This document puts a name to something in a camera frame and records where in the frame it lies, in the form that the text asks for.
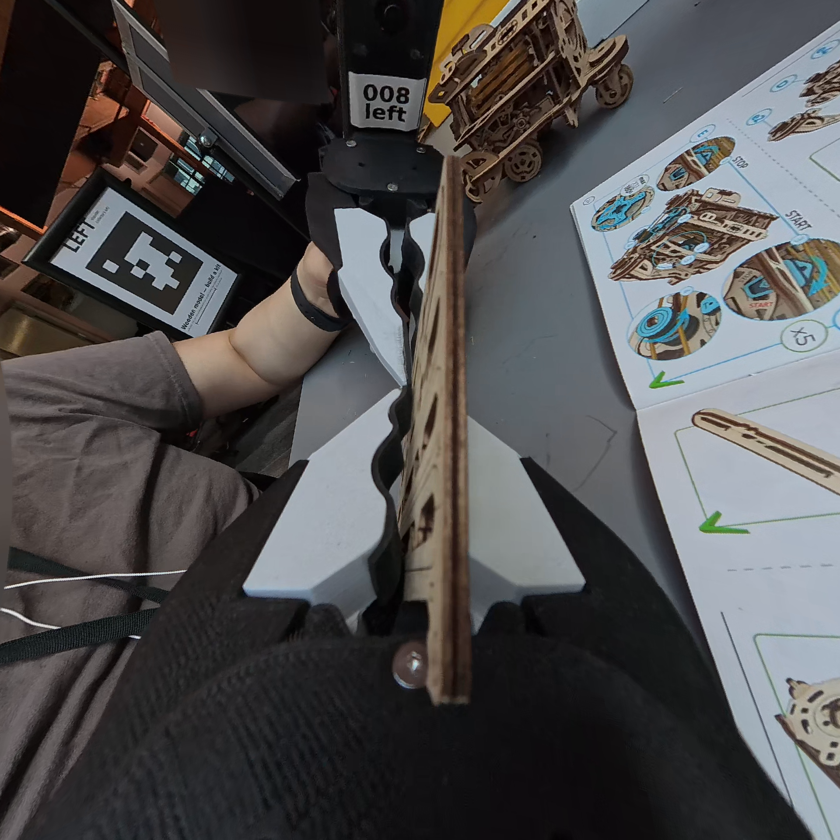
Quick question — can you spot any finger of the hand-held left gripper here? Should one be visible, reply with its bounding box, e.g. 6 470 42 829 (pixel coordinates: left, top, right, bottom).
335 208 412 389
406 212 439 304

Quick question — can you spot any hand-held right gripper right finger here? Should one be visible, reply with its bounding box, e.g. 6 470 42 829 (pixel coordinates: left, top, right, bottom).
459 420 586 624

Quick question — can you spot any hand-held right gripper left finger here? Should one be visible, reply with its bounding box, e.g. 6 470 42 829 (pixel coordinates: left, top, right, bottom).
243 387 411 621

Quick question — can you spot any laser-cut wooden parts sheet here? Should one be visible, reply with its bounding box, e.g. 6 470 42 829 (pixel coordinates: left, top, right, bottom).
396 154 475 707

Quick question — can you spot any person's left forearm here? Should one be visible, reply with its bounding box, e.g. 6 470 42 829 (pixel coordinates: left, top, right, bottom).
172 276 343 416

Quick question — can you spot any wooden model vehicle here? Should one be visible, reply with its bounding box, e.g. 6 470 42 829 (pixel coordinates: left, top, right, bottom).
427 0 635 206

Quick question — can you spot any person's left hand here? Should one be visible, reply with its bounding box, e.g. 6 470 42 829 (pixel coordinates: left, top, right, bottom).
297 241 343 317

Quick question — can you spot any yellow plastic bin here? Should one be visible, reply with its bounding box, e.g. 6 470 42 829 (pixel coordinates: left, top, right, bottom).
419 0 514 127

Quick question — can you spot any black wristband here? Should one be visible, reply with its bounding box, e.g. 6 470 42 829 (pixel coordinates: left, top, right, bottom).
289 267 353 333

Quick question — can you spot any grey metal panel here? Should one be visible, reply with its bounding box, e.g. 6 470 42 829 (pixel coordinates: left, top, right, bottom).
110 0 298 202

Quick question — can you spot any black white marker sign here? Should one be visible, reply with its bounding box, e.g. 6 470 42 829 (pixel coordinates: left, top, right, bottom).
21 171 242 340

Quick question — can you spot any white cardboard box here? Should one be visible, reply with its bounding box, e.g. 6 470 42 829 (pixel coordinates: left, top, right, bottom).
576 0 652 48

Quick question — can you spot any white instruction booklet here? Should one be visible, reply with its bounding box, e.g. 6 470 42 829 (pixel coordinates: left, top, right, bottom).
568 21 840 840

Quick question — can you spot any thin white cord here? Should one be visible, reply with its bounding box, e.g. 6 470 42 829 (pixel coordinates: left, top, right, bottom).
0 568 189 642

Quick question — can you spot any black lanyard strap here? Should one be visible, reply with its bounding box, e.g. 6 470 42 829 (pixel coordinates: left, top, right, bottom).
0 546 173 665

